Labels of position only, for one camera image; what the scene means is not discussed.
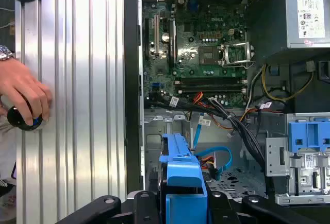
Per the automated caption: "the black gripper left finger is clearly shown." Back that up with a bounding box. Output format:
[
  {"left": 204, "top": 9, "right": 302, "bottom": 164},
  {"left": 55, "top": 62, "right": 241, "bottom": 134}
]
[{"left": 55, "top": 190, "right": 162, "bottom": 224}]

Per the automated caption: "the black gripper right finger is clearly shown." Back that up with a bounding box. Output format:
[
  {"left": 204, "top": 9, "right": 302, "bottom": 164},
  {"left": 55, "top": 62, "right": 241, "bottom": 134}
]
[{"left": 209, "top": 191, "right": 319, "bottom": 224}]

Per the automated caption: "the red orange disk power wire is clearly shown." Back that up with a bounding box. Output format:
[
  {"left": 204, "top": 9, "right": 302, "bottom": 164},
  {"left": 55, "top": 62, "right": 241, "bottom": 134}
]
[{"left": 200, "top": 156, "right": 220, "bottom": 181}]

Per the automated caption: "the hard disk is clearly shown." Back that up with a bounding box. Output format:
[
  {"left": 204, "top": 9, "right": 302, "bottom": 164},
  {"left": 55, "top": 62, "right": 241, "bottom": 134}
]
[{"left": 158, "top": 132, "right": 209, "bottom": 224}]

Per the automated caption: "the round black tool blue ring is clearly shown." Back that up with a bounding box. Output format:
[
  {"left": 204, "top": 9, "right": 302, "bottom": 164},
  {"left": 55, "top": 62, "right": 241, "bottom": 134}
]
[{"left": 7, "top": 105, "right": 46, "bottom": 132}]

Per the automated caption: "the metal disk bay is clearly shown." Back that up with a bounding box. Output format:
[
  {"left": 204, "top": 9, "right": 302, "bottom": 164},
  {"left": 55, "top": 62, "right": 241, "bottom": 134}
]
[{"left": 143, "top": 114, "right": 196, "bottom": 191}]

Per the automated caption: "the black RAM slot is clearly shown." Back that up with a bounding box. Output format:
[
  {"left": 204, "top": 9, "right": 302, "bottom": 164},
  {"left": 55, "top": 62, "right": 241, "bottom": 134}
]
[
  {"left": 174, "top": 81, "right": 248, "bottom": 85},
  {"left": 174, "top": 77, "right": 248, "bottom": 82},
  {"left": 174, "top": 85, "right": 248, "bottom": 90},
  {"left": 174, "top": 89, "right": 248, "bottom": 94}
]

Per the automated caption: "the black expansion slot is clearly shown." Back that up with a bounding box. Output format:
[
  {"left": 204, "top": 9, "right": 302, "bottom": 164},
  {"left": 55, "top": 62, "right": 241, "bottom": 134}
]
[{"left": 144, "top": 16, "right": 151, "bottom": 63}]

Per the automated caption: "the white expansion slot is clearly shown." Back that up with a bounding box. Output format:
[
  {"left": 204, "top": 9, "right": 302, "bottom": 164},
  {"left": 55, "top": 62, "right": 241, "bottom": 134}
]
[{"left": 154, "top": 14, "right": 159, "bottom": 56}]

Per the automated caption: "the person's hand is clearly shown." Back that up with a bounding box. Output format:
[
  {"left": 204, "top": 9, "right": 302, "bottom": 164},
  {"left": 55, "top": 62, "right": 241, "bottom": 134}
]
[{"left": 0, "top": 58, "right": 54, "bottom": 126}]

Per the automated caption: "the grey metal drive cage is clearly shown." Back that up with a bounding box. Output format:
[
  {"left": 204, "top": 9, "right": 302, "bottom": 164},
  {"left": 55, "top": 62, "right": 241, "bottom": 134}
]
[{"left": 265, "top": 112, "right": 330, "bottom": 206}]

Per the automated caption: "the black PC case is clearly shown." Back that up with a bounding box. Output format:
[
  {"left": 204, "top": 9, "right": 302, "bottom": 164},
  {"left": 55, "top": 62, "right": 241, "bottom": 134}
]
[{"left": 123, "top": 0, "right": 330, "bottom": 224}]

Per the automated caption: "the CPU socket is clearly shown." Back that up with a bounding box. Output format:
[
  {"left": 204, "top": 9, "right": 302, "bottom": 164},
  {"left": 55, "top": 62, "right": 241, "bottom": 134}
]
[{"left": 197, "top": 45, "right": 220, "bottom": 65}]

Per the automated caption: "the metal socket cover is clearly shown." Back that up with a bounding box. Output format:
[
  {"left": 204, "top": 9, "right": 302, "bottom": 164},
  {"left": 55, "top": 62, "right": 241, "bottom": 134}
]
[{"left": 220, "top": 42, "right": 253, "bottom": 67}]

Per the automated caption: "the black graphics card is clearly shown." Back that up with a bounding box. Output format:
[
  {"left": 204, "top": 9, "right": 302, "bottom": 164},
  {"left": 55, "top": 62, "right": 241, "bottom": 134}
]
[{"left": 168, "top": 18, "right": 178, "bottom": 68}]

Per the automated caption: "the green motherboard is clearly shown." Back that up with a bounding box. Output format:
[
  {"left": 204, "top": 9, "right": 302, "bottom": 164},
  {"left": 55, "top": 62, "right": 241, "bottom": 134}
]
[{"left": 142, "top": 0, "right": 250, "bottom": 109}]

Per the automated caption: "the grey power supply unit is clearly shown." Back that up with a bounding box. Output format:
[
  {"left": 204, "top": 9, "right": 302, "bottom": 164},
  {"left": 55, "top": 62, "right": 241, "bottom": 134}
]
[{"left": 246, "top": 0, "right": 330, "bottom": 54}]

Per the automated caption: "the silver wristwatch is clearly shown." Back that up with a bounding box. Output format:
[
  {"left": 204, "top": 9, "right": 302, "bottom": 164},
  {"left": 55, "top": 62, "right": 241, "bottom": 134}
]
[{"left": 0, "top": 44, "right": 17, "bottom": 62}]

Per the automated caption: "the blue SATA disk wire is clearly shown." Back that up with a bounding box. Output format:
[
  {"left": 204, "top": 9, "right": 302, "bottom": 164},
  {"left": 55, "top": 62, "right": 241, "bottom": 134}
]
[{"left": 193, "top": 146, "right": 233, "bottom": 181}]

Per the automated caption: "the blue SATA wire white label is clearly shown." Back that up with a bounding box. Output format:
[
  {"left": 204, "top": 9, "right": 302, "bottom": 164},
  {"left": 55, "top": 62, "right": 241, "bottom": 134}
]
[{"left": 194, "top": 116, "right": 211, "bottom": 149}]

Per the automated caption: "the black cable bundle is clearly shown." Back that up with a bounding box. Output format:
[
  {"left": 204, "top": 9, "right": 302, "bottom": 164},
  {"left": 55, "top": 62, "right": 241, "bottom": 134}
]
[{"left": 144, "top": 95, "right": 268, "bottom": 172}]

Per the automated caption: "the blue plastic drive bracket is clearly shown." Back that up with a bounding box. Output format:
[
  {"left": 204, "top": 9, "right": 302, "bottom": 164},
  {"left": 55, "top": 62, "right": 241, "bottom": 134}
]
[{"left": 287, "top": 122, "right": 330, "bottom": 153}]

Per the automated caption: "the orange red wire bundle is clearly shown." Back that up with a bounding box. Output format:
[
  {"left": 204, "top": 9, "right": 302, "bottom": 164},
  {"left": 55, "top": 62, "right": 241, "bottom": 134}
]
[{"left": 192, "top": 92, "right": 258, "bottom": 132}]

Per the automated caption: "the yellow black wire bundle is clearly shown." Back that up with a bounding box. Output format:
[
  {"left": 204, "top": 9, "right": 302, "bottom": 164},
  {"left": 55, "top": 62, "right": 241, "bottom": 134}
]
[{"left": 260, "top": 63, "right": 316, "bottom": 101}]

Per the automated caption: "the wire locking lever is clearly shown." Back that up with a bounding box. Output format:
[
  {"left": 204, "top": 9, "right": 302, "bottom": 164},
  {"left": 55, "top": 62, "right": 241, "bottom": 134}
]
[{"left": 221, "top": 59, "right": 256, "bottom": 68}]

